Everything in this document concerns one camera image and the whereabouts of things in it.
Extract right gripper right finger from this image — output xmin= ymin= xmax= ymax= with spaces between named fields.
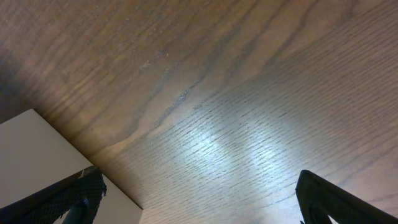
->
xmin=295 ymin=170 xmax=397 ymax=224

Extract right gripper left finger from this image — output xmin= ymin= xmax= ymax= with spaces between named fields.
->
xmin=1 ymin=166 xmax=107 ymax=224

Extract white box pink interior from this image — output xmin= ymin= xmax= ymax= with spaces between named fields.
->
xmin=1 ymin=110 xmax=142 ymax=224

